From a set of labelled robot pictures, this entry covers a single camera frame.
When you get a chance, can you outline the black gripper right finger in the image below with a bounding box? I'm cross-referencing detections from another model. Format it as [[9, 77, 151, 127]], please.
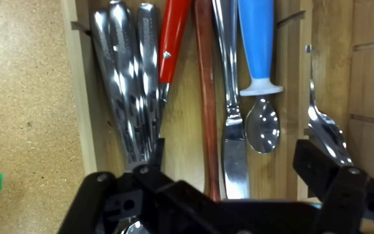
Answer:
[[292, 137, 374, 234]]

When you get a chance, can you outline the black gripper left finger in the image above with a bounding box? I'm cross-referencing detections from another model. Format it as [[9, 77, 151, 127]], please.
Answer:
[[57, 136, 184, 234]]

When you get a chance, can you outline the plain silver spoon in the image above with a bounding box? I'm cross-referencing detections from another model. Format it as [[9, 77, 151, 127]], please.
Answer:
[[304, 42, 356, 168]]

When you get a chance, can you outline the silver table knife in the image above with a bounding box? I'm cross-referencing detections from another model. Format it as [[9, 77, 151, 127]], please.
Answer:
[[210, 0, 252, 200]]

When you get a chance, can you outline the wooden cutlery tray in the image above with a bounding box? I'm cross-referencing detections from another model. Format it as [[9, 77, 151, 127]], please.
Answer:
[[61, 0, 374, 205]]

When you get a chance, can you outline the brown wooden stick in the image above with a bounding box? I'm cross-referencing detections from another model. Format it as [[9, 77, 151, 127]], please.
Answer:
[[193, 0, 222, 202]]

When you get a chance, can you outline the silver utensil handle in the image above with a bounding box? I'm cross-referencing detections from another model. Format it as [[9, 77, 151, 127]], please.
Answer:
[[89, 9, 143, 167], [108, 0, 153, 162], [135, 1, 162, 158]]

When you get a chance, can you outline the blue handled spoon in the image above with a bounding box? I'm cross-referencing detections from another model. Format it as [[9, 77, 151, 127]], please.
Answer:
[[236, 0, 284, 155]]

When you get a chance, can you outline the red handled utensil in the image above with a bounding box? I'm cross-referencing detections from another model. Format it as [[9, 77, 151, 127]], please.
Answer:
[[156, 0, 193, 144]]

